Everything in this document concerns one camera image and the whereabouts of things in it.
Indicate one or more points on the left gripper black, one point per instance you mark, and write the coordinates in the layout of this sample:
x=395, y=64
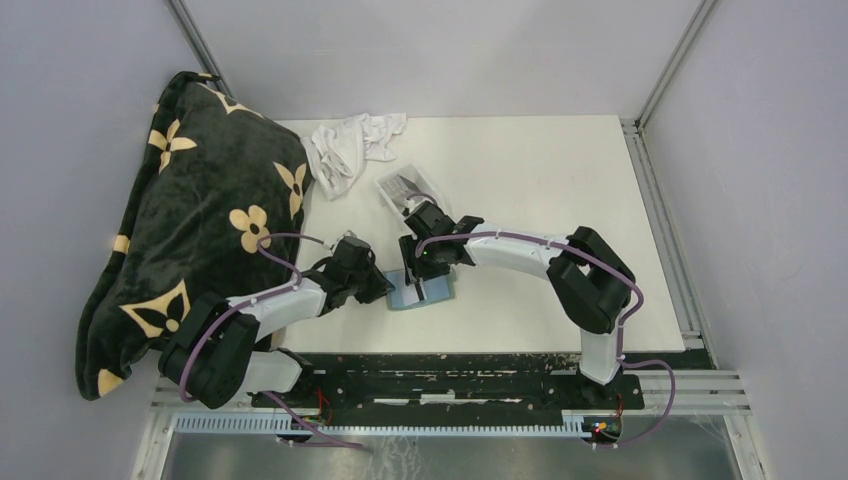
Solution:
x=379, y=286

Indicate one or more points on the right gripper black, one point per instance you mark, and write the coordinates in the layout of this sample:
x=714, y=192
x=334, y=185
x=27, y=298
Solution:
x=414, y=268

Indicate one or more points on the silver VIP credit card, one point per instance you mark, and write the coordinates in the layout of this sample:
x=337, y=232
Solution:
x=408, y=299

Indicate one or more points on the green leather card holder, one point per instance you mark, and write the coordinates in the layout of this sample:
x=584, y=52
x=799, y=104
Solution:
x=419, y=294

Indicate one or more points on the clear plastic card box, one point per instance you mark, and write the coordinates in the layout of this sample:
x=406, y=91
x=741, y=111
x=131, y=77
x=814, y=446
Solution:
x=429, y=191

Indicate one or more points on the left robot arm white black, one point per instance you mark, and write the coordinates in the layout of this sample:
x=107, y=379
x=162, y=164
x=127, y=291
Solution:
x=212, y=357

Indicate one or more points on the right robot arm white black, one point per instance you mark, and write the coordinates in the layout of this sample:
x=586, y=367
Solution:
x=594, y=286

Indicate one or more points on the stack of credit cards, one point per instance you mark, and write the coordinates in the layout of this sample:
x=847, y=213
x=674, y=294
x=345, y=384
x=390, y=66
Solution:
x=400, y=188

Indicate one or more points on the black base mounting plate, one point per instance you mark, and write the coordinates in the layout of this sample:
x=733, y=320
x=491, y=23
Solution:
x=468, y=390

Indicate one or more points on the white crumpled cloth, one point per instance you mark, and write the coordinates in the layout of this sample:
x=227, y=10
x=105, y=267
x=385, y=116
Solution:
x=337, y=155

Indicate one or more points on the black floral blanket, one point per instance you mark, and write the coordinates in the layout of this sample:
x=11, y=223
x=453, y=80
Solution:
x=217, y=205

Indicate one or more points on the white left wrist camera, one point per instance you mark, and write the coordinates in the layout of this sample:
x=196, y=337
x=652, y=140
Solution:
x=346, y=235

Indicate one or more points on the aluminium rail frame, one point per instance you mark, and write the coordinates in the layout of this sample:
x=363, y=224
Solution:
x=687, y=396

